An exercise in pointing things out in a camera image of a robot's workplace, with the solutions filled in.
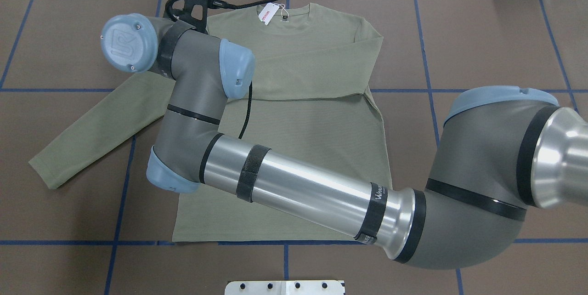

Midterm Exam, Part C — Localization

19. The olive green long-sleeve shirt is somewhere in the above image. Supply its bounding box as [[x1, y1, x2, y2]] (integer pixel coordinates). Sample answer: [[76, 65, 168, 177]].
[[29, 3, 391, 242]]

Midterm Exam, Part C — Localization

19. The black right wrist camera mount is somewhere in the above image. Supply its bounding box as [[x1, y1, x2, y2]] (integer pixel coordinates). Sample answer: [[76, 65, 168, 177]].
[[163, 0, 209, 34]]

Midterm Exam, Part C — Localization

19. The white hang tag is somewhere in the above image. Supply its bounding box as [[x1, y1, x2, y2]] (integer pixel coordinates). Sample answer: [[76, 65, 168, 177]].
[[257, 2, 281, 26]]

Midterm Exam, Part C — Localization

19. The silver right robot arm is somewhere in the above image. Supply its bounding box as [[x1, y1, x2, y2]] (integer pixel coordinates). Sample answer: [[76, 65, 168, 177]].
[[101, 14, 587, 269]]

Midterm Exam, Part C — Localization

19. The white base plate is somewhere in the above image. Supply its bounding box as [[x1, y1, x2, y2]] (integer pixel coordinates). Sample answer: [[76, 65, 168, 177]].
[[224, 280, 346, 295]]

